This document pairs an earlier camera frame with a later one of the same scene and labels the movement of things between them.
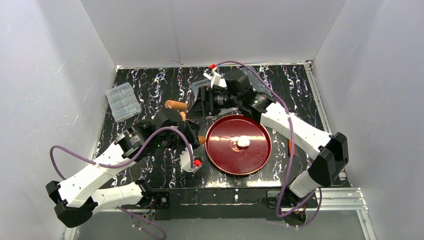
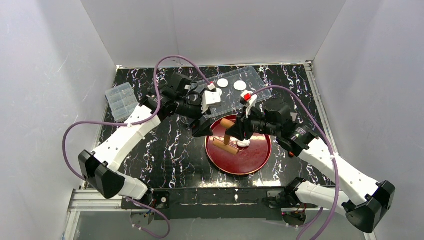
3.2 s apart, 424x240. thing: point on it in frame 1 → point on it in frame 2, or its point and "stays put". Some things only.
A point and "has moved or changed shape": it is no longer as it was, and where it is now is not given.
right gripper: (208, 102) → (247, 124)
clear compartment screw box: (123, 102) stays put
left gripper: (191, 131) → (199, 120)
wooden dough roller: (177, 105) has moved or changed shape
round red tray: (237, 144) stays put
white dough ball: (243, 141) stays put
